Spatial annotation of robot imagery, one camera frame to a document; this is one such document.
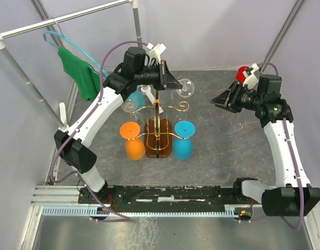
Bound blue clothes hanger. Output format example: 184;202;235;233
43;27;108;86

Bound orange wine glass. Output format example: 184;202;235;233
119;121;145;160

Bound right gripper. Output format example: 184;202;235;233
210;79;263;114

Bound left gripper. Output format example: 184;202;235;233
135;60;183;91

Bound red wine glass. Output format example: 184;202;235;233
236;66;249;83

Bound light blue back glass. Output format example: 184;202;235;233
128;91;145;110

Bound light blue cable duct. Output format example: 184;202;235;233
42;206;239;218

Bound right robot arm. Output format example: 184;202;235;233
210;74;320;217

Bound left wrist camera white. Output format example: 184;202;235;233
146;43;166;63

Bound green cloth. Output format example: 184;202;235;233
58;47;100;101

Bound blue front wine glass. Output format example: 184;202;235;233
173;121;196;159

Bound clear wine glass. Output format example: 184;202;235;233
121;101;144;124
176;78;195;98

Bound brown wooden rack base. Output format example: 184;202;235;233
144;116;173;158

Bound silver clothes rail frame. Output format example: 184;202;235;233
0;1;136;134

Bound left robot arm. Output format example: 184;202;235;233
54;43;182;203

